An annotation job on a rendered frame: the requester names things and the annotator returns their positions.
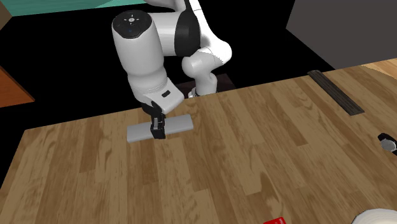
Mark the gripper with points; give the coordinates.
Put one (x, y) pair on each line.
(149, 108)

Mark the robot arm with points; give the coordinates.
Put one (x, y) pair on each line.
(141, 52)

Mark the grey flat bar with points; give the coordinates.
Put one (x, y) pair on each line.
(178, 123)

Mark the red flat object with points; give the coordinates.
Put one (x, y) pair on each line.
(275, 221)

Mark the dark brown long strip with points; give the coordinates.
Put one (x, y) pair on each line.
(336, 93)

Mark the black and grey round object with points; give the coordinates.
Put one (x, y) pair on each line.
(389, 143)

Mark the white round object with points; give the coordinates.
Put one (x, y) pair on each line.
(378, 217)

